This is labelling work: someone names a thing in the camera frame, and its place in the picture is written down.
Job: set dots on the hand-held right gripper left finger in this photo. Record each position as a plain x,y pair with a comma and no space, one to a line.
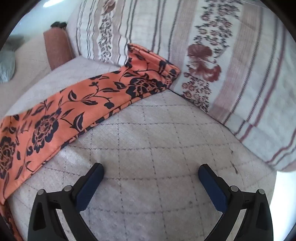
89,185

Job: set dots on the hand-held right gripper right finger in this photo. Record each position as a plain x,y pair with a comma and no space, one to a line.
212,185

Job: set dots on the orange floral garment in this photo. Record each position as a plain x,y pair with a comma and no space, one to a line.
69,111

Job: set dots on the pink quilted bedspread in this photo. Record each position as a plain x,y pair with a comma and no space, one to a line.
150,139

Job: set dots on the striped floral pillow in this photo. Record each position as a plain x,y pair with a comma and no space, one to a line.
231,46

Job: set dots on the pink bolster cushion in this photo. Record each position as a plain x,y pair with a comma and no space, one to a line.
57,46

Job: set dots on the grey quilted pillow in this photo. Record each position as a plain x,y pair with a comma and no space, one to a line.
7,64

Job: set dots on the small black object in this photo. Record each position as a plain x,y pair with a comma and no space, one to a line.
59,24

